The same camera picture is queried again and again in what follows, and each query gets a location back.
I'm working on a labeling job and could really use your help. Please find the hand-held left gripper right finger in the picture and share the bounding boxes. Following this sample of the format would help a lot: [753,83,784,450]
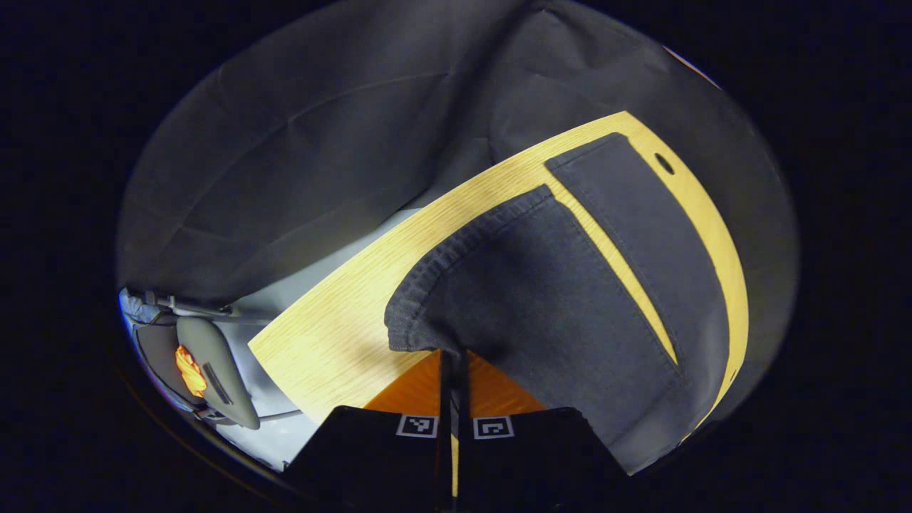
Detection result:
[456,348,631,513]

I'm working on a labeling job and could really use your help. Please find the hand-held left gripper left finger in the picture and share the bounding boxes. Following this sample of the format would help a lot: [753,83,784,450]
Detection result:
[284,349,455,513]

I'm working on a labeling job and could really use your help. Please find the dark jeans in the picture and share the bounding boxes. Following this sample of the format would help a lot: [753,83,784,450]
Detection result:
[385,132,732,476]

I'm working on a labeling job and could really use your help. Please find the orange crumpled item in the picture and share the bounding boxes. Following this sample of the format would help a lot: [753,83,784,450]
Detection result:
[175,345,208,398]

